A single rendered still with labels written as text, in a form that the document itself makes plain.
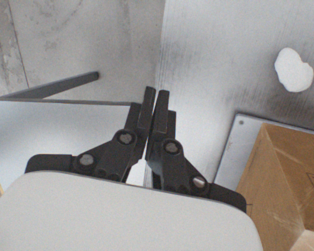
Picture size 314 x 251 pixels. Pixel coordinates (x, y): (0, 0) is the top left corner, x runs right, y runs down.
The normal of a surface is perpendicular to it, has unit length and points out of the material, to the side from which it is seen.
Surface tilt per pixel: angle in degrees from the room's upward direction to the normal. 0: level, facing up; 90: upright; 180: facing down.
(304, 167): 90
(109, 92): 0
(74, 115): 0
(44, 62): 0
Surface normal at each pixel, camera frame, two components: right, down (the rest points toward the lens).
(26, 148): -0.31, 0.38
